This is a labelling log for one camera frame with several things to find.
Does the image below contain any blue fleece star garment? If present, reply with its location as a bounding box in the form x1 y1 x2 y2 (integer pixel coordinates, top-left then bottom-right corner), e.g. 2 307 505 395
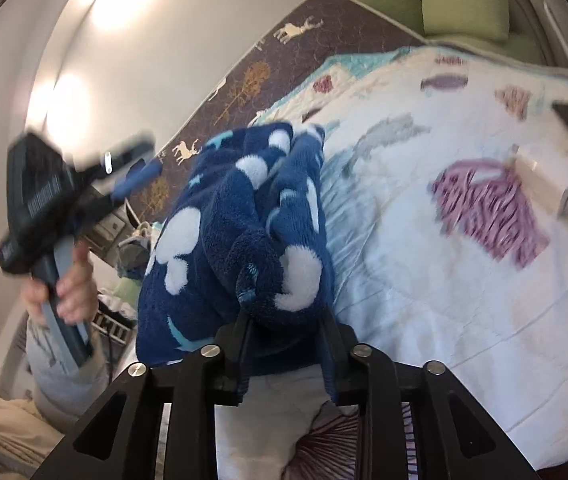
135 121 337 377

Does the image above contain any grey sleeve forearm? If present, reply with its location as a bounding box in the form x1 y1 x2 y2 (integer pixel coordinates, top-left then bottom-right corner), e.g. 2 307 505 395
26 318 109 434

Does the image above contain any person's left hand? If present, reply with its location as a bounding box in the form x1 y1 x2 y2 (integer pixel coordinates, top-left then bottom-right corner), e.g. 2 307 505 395
20 242 98 327

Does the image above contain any white seashell print quilt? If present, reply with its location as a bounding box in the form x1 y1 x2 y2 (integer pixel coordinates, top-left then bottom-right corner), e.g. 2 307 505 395
213 45 568 480

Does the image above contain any small white device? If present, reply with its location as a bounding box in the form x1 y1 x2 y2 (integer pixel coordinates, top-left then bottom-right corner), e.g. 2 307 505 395
512 143 568 221

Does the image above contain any dark deer print mattress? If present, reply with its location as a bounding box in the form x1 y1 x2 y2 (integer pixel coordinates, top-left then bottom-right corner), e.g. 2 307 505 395
128 0 425 223

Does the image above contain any green pillow lower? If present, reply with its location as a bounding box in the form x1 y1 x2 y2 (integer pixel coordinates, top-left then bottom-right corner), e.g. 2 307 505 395
357 0 425 35

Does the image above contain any green pillow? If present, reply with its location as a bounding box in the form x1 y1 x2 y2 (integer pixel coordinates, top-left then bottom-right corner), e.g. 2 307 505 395
421 0 510 42
357 0 425 35

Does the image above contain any green pillow upper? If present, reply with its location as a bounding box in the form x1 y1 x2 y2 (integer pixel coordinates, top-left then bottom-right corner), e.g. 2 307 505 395
421 0 510 42

